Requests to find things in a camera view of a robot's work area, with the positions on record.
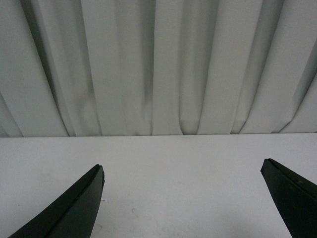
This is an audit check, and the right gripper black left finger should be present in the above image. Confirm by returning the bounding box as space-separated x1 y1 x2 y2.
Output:
10 164 105 238

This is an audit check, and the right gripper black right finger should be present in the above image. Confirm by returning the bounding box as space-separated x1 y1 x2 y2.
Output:
261 159 317 238

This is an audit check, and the grey pleated curtain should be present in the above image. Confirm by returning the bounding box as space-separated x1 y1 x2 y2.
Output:
0 0 317 137

